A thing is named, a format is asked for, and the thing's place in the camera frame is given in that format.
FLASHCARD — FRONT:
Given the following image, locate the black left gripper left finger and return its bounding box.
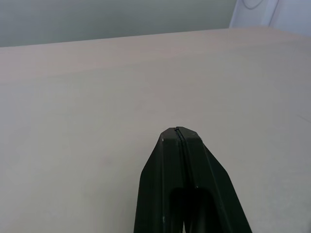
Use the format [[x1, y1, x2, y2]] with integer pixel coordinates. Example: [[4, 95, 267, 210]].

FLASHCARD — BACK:
[[133, 126, 189, 233]]

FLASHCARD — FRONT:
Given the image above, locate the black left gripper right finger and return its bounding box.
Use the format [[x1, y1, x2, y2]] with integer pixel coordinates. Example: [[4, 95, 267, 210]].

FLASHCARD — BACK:
[[176, 126, 252, 233]]

